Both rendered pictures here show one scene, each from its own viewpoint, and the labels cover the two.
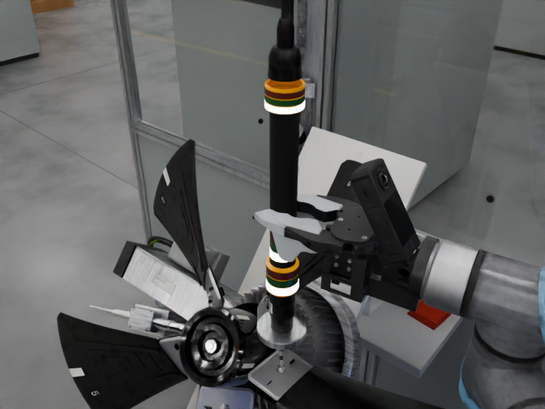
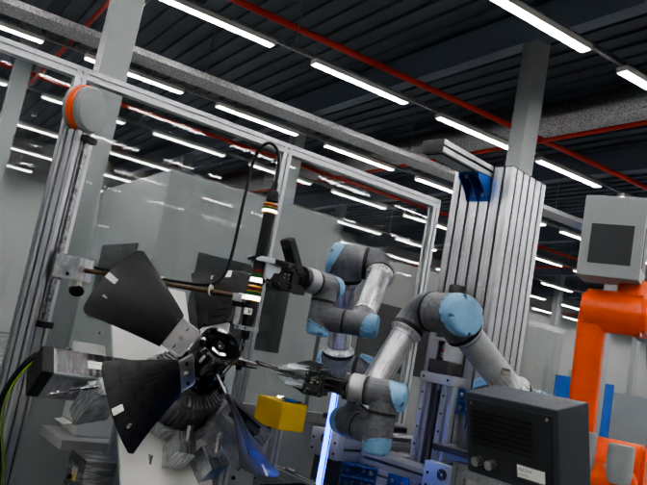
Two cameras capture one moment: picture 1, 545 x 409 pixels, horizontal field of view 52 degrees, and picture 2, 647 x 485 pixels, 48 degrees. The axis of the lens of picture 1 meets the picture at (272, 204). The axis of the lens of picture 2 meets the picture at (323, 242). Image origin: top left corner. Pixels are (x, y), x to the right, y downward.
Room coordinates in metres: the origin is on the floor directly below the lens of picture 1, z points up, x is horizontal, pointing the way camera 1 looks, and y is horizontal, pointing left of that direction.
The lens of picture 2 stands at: (-0.16, 1.90, 1.26)
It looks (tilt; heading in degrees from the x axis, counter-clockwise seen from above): 8 degrees up; 286
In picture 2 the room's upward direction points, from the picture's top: 11 degrees clockwise
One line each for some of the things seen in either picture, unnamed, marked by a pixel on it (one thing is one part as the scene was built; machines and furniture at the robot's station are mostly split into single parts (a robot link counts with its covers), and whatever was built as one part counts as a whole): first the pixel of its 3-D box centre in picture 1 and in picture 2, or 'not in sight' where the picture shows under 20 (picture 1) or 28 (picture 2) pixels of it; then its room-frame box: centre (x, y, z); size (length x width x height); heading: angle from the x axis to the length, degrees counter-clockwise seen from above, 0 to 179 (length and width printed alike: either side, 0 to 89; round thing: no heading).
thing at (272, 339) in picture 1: (282, 300); (245, 312); (0.58, -0.01, 1.32); 0.09 x 0.07 x 0.10; 176
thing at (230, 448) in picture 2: not in sight; (235, 434); (0.56, -0.07, 0.98); 0.20 x 0.16 x 0.20; 141
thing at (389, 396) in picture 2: not in sight; (385, 395); (0.15, -0.01, 1.17); 0.11 x 0.08 x 0.09; 178
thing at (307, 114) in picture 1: (298, 103); (71, 268); (1.19, -0.06, 1.37); 0.10 x 0.07 x 0.08; 176
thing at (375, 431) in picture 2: not in sight; (374, 431); (0.17, -0.02, 1.08); 0.11 x 0.08 x 0.11; 140
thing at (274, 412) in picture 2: not in sight; (279, 415); (0.57, -0.48, 1.02); 0.16 x 0.10 x 0.11; 141
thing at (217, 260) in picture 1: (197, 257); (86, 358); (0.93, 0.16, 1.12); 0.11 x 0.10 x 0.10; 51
